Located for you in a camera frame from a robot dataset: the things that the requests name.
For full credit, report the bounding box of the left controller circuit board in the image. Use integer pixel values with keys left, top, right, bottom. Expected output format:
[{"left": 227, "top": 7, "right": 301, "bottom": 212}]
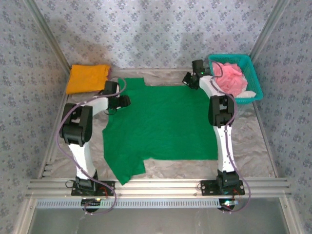
[{"left": 80, "top": 198, "right": 102, "bottom": 213}]

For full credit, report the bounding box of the aluminium mounting rail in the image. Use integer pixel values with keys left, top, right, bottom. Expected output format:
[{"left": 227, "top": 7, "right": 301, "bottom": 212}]
[{"left": 26, "top": 177, "right": 292, "bottom": 197}]

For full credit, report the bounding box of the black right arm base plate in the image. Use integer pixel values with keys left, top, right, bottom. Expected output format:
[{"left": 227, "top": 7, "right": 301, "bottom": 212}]
[{"left": 200, "top": 179, "right": 246, "bottom": 196}]

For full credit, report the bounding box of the teal plastic basket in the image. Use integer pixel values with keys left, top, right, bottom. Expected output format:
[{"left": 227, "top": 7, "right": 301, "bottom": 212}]
[{"left": 208, "top": 54, "right": 264, "bottom": 106}]

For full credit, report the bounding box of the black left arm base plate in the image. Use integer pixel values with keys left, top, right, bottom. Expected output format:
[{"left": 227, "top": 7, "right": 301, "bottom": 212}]
[{"left": 71, "top": 180, "right": 116, "bottom": 197}]

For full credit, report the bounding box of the white t-shirt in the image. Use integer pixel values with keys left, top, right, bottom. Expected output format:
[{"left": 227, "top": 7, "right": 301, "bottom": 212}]
[{"left": 234, "top": 90, "right": 257, "bottom": 99}]

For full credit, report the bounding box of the green t-shirt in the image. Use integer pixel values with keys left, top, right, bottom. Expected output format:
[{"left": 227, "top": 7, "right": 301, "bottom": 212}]
[{"left": 101, "top": 77, "right": 219, "bottom": 186}]

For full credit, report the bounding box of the controller circuit board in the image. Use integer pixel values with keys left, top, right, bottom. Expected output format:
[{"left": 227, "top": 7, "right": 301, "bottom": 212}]
[
  {"left": 80, "top": 198, "right": 102, "bottom": 213},
  {"left": 218, "top": 198, "right": 238, "bottom": 212}
]

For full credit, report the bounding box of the aluminium table side rail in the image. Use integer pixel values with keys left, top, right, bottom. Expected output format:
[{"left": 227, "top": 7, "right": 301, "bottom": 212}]
[
  {"left": 252, "top": 101, "right": 279, "bottom": 177},
  {"left": 36, "top": 94, "right": 69, "bottom": 178}
]

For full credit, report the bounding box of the aluminium frame post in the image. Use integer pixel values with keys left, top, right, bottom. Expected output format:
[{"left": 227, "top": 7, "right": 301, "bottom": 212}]
[
  {"left": 25, "top": 0, "right": 72, "bottom": 74},
  {"left": 249, "top": 0, "right": 291, "bottom": 64}
]

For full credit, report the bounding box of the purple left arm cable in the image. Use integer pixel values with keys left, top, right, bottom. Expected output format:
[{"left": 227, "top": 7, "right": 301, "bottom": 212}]
[{"left": 55, "top": 77, "right": 118, "bottom": 215}]

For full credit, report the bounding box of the grey slotted cable duct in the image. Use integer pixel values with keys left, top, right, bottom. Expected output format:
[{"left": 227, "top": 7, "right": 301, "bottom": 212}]
[{"left": 36, "top": 198, "right": 221, "bottom": 210}]

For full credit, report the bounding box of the right controller circuit board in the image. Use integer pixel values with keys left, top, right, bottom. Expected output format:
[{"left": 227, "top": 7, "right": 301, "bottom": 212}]
[{"left": 218, "top": 198, "right": 238, "bottom": 212}]

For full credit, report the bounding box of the orange folded t-shirt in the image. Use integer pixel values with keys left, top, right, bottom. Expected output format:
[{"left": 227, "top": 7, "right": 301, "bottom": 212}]
[{"left": 65, "top": 64, "right": 110, "bottom": 95}]

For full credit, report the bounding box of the pink t-shirt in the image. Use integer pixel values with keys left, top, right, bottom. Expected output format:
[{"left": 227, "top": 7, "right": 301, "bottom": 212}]
[{"left": 211, "top": 61, "right": 249, "bottom": 95}]

